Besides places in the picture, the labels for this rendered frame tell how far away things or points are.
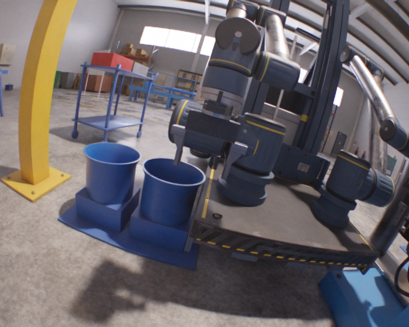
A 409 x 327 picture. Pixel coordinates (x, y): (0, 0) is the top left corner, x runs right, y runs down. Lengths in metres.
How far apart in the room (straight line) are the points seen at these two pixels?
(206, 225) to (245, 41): 0.51
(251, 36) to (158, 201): 0.68
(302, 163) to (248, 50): 1.14
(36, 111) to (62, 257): 0.80
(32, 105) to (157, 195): 0.88
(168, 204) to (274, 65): 0.66
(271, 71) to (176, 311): 0.89
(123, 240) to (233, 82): 0.82
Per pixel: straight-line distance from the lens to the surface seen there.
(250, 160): 0.76
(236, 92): 0.44
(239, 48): 0.45
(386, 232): 1.65
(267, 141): 0.75
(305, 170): 1.50
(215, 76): 0.44
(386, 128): 0.97
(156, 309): 0.77
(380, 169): 1.25
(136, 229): 0.93
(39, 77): 1.23
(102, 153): 1.08
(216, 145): 0.74
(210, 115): 0.46
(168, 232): 0.88
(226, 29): 0.47
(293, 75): 0.64
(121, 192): 0.93
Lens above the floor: 0.69
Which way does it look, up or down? 18 degrees down
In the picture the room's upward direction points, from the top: 16 degrees clockwise
